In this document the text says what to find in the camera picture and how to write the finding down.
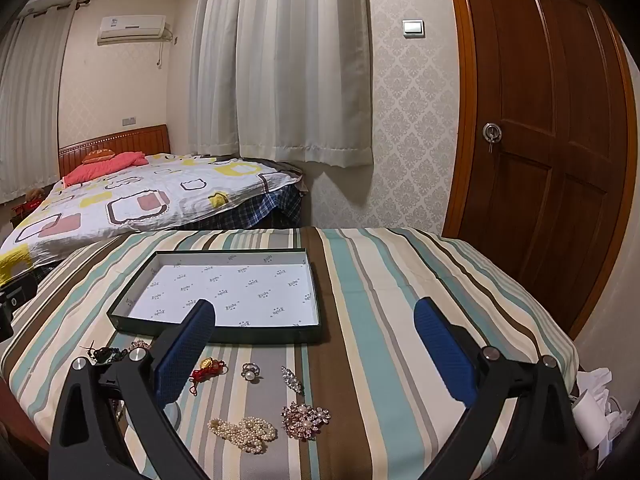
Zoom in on pink flower brooch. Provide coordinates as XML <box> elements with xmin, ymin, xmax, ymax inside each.
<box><xmin>281</xmin><ymin>401</ymin><xmax>332</xmax><ymax>442</ymax></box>

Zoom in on long white curtain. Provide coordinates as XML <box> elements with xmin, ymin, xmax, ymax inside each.
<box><xmin>0</xmin><ymin>0</ymin><xmax>78</xmax><ymax>206</ymax></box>

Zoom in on pink pillow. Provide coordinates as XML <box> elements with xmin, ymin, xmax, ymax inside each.
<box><xmin>64</xmin><ymin>150</ymin><xmax>149</xmax><ymax>187</ymax></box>

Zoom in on silver rhinestone brooch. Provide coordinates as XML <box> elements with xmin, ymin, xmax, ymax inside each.
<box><xmin>280</xmin><ymin>365</ymin><xmax>305</xmax><ymax>395</ymax></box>

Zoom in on black bead cord pendant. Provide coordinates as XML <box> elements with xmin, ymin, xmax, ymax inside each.
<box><xmin>82</xmin><ymin>344</ymin><xmax>126</xmax><ymax>365</ymax></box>

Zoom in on green cardboard box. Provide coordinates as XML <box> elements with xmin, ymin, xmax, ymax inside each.
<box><xmin>106</xmin><ymin>249</ymin><xmax>335</xmax><ymax>345</ymax></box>

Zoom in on striped bed sheet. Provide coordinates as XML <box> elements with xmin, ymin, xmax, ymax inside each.
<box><xmin>0</xmin><ymin>226</ymin><xmax>581</xmax><ymax>480</ymax></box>

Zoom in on wooden headboard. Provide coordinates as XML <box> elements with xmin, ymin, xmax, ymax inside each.
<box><xmin>57</xmin><ymin>124</ymin><xmax>172</xmax><ymax>179</ymax></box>

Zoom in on red knot gold charm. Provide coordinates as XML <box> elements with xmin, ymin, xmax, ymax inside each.
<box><xmin>189</xmin><ymin>357</ymin><xmax>228</xmax><ymax>395</ymax></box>

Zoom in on white air conditioner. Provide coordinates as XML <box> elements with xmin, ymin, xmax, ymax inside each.
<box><xmin>96</xmin><ymin>14</ymin><xmax>173</xmax><ymax>45</ymax></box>

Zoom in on brown wooden door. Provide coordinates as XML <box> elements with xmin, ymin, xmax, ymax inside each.
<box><xmin>442</xmin><ymin>0</ymin><xmax>638</xmax><ymax>341</ymax></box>

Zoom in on short white curtain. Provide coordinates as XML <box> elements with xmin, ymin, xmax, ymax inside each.
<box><xmin>187</xmin><ymin>0</ymin><xmax>375</xmax><ymax>168</ymax></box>

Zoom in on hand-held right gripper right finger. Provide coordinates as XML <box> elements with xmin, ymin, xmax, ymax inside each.
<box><xmin>410</xmin><ymin>296</ymin><xmax>588</xmax><ymax>480</ymax></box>

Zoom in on air conditioner cable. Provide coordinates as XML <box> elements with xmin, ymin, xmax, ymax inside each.
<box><xmin>156</xmin><ymin>35</ymin><xmax>179</xmax><ymax>68</ymax></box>

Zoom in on white paper pile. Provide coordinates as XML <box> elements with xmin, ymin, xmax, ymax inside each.
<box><xmin>570</xmin><ymin>367</ymin><xmax>633</xmax><ymax>453</ymax></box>

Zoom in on metal door lock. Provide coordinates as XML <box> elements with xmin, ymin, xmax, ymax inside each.
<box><xmin>481</xmin><ymin>122</ymin><xmax>504</xmax><ymax>154</ymax></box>

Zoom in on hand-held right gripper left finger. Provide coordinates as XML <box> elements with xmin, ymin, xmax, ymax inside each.
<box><xmin>48</xmin><ymin>299</ymin><xmax>217</xmax><ymax>480</ymax></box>

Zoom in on blue plaid sheet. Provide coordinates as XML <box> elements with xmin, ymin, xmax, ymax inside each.
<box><xmin>177</xmin><ymin>187</ymin><xmax>303</xmax><ymax>233</ymax></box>

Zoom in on white patterned quilt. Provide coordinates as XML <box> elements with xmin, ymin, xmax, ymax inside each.
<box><xmin>0</xmin><ymin>152</ymin><xmax>303</xmax><ymax>286</ymax></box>

